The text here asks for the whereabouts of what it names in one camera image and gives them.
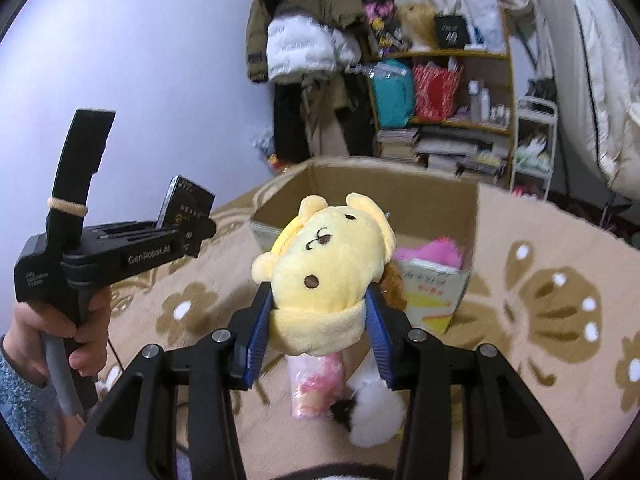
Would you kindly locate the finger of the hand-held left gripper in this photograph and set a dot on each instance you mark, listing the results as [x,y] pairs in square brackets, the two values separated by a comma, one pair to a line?
[190,200]

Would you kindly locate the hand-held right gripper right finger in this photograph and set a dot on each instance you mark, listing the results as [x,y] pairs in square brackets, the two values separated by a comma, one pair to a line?
[380,345]

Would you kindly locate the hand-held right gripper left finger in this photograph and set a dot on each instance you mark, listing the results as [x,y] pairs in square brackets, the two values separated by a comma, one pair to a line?
[257,340]

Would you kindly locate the yellow dog plush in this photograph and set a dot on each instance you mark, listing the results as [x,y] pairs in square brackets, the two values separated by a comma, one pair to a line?
[330,260]

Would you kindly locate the pink fluffy plush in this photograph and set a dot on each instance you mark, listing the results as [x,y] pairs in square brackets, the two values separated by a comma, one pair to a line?
[435,250]

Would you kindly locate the cardboard box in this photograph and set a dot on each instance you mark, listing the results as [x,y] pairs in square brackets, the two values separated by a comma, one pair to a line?
[350,180]

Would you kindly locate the person's left forearm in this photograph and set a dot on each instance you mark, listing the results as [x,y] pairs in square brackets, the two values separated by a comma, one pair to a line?
[25,400]

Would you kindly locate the person's left hand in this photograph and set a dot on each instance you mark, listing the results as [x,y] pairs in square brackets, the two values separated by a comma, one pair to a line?
[97,330]

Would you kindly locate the white black fluffy plush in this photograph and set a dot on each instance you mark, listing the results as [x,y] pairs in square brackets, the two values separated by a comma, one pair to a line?
[377,410]

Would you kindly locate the pink swirl roll plush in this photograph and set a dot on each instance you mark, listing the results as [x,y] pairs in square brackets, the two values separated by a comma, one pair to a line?
[315,385]

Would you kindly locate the plastic bag of toys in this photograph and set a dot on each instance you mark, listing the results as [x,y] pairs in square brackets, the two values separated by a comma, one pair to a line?
[272,152]

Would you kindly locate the black hanging garment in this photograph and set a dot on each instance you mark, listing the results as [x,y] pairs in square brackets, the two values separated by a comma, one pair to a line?
[290,120]

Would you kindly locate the beige hanging garment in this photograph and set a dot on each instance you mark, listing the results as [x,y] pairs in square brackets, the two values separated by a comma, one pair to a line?
[325,120]

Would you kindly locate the white puffer jacket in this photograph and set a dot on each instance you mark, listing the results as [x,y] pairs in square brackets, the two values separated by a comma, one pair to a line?
[295,45]

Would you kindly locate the stack of books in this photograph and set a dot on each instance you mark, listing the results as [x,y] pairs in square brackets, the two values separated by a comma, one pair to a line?
[397,145]

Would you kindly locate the pile of papers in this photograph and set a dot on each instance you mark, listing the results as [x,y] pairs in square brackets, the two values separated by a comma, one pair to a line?
[450,150]

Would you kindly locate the teal bag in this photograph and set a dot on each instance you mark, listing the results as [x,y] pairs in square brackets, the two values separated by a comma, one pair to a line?
[395,95]

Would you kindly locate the red patterned bag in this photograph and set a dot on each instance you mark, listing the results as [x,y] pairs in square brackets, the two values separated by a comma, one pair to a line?
[435,90]

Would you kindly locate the black pink printed bag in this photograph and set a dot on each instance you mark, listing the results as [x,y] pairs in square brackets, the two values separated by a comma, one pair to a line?
[380,20]

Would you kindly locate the row of cosmetic bottles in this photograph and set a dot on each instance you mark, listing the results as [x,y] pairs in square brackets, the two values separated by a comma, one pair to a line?
[487,105]

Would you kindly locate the white trolley cart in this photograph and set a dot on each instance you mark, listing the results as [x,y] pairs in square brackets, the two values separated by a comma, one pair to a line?
[537,110]

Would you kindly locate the blonde wig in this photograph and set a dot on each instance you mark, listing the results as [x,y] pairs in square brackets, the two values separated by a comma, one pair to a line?
[417,22]

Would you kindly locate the wooden shelf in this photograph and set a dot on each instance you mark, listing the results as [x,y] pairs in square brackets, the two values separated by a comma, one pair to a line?
[440,53]

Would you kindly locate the black box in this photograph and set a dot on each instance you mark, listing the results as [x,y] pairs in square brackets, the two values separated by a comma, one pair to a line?
[450,32]

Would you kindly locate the white plastic bag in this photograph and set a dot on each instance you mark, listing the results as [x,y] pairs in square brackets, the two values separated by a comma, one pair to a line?
[480,5]

